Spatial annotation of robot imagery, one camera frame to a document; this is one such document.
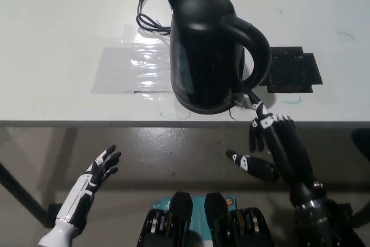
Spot black power cord with plug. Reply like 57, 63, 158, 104
135, 0, 172, 36

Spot black kettle base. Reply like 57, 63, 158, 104
175, 96, 242, 116

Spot black table leg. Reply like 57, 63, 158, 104
0, 160, 64, 228

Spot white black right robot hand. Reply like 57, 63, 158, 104
226, 90, 324, 208

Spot clear plastic tape patch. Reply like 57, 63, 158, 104
91, 24, 175, 94

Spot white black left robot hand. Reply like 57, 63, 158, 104
55, 144, 121, 230

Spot black tape patch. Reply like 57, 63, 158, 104
258, 46, 324, 94

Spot black electric kettle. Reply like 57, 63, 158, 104
168, 0, 272, 112

